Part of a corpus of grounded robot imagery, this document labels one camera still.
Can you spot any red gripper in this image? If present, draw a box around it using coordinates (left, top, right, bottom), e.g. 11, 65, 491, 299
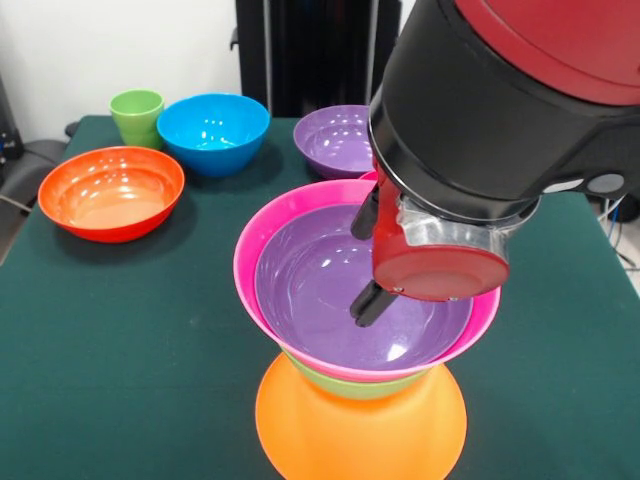
349, 155, 511, 328

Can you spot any green cup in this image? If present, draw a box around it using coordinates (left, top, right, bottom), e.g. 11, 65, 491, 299
108, 88, 165, 151

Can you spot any tangle of cables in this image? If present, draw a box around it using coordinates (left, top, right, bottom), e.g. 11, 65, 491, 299
597, 194, 640, 274

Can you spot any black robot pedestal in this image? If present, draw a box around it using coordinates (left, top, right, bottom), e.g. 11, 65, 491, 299
230, 0, 416, 119

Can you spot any black office chair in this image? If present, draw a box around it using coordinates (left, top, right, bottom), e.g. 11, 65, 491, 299
0, 138, 69, 221

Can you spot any blue bowl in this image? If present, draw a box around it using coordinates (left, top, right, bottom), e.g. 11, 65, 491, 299
156, 92, 272, 179

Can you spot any pink bowl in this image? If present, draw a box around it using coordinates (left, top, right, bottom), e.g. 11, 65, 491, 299
232, 178, 502, 384

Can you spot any green bowl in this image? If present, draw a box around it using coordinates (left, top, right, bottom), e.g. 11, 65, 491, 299
282, 352, 435, 401

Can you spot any purple bowl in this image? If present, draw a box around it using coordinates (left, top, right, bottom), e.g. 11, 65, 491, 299
292, 104, 377, 180
254, 203, 475, 372

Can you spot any dark green tablecloth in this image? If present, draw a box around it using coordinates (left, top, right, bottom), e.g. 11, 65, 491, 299
0, 114, 640, 480

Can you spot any black equipment box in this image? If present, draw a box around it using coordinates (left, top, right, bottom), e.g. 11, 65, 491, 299
0, 74, 21, 166

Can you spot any large red-orange bowl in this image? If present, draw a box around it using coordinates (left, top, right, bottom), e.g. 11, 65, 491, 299
37, 145, 186, 244

